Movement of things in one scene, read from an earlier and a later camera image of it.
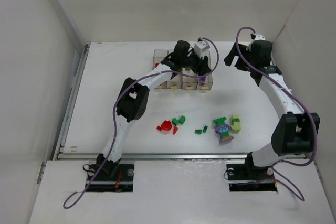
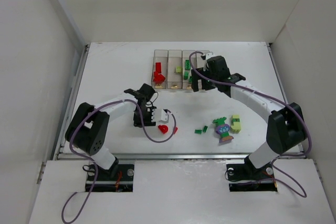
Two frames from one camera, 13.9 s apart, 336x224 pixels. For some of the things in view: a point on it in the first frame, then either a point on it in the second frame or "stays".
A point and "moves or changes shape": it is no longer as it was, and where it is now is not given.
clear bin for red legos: x=158 y=55 stays
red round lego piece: x=166 y=125 moves or changes shape
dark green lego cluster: x=181 y=120 -> x=186 y=75
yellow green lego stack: x=235 y=125 stays
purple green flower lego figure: x=222 y=129 stays
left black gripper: x=197 y=62 -> x=143 y=120
